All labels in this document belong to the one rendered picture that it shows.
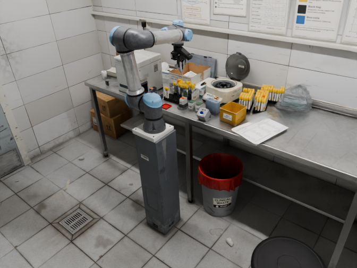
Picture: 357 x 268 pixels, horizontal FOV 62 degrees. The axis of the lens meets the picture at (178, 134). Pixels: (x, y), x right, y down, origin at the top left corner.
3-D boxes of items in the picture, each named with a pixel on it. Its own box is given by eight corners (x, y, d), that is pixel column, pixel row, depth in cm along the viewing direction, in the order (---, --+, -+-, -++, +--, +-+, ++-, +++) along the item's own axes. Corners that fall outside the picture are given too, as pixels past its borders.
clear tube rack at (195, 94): (171, 95, 247) (171, 87, 243) (179, 91, 253) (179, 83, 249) (192, 101, 235) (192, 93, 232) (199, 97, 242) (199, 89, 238)
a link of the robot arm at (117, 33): (141, 115, 194) (121, 32, 161) (125, 109, 202) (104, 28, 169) (153, 107, 201) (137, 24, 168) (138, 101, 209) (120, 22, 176)
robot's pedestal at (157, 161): (164, 235, 235) (155, 143, 188) (146, 223, 246) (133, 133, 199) (180, 219, 248) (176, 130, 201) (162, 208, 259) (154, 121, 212)
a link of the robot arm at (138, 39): (138, 31, 155) (194, 25, 190) (124, 28, 161) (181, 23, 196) (138, 53, 160) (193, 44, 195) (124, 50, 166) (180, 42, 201)
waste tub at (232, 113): (219, 120, 209) (219, 108, 203) (229, 113, 217) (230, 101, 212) (235, 126, 201) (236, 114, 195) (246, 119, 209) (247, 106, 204)
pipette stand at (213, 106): (204, 111, 220) (204, 99, 215) (210, 108, 224) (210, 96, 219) (214, 116, 214) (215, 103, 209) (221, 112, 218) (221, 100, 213)
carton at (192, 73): (168, 88, 260) (167, 71, 252) (188, 77, 279) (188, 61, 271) (191, 94, 247) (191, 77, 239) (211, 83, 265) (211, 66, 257)
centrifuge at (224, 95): (197, 99, 239) (197, 85, 232) (222, 88, 255) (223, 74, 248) (221, 109, 223) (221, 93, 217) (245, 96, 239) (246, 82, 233)
